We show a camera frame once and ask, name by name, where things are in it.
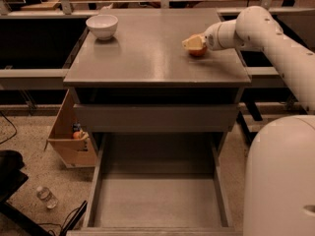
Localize open grey middle drawer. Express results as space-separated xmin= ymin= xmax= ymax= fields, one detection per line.
xmin=67 ymin=133 xmax=242 ymax=236

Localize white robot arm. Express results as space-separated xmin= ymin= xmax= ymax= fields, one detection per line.
xmin=182 ymin=6 xmax=315 ymax=236

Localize clear plastic water bottle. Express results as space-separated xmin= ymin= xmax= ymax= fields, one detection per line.
xmin=36 ymin=186 xmax=58 ymax=209

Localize red apple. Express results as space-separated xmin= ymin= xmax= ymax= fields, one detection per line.
xmin=188 ymin=46 xmax=208 ymax=57

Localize black chair base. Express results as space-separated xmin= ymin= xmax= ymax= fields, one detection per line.
xmin=0 ymin=150 xmax=52 ymax=236

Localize black floor cable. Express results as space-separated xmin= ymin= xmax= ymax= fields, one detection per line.
xmin=0 ymin=110 xmax=18 ymax=146

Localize orange fruit in box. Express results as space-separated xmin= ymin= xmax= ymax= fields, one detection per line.
xmin=72 ymin=131 xmax=83 ymax=140

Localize closed grey top drawer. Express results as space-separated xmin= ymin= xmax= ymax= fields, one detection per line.
xmin=74 ymin=104 xmax=238 ymax=133

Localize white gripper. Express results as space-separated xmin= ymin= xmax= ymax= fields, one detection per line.
xmin=182 ymin=20 xmax=237 ymax=51

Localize cardboard box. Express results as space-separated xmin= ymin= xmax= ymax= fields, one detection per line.
xmin=47 ymin=91 xmax=96 ymax=168

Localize white ceramic bowl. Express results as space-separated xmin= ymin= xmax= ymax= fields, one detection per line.
xmin=86 ymin=15 xmax=118 ymax=40

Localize grey drawer cabinet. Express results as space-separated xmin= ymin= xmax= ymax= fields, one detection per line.
xmin=63 ymin=8 xmax=252 ymax=236

